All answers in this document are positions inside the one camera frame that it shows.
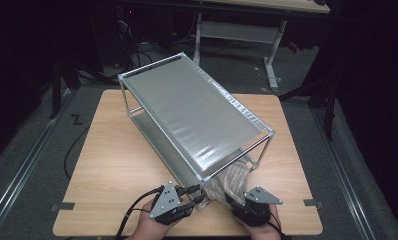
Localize black metal stand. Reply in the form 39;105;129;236
48;56;82;120

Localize person's right hand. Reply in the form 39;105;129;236
236;203;284;240

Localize left hand-held gripper cable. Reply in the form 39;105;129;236
115;185;165;240

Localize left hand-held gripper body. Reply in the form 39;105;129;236
149;180;195;226

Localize right hand-held gripper cable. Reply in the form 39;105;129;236
268;213;286;240

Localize grey two-tier metal rack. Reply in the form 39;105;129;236
117;51;275;212

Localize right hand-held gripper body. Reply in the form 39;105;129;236
232;185;284;227

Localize striped beige towel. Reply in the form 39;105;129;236
203;159;255;209

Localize black floor cable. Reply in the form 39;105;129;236
63;124;91;181

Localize hand-held gripper cable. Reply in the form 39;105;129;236
115;185;165;240
268;213;286;240

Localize white-legged desk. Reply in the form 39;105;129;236
190;0;331;89

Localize person's left hand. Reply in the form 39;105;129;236
129;198;185;240

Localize metal floor rail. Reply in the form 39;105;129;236
310;108;378;240
0;88;75;234

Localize tangle of black cables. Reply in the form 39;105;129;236
115;6;155;76

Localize grey tape piece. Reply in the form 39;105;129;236
302;198;324;209
50;201;76;213

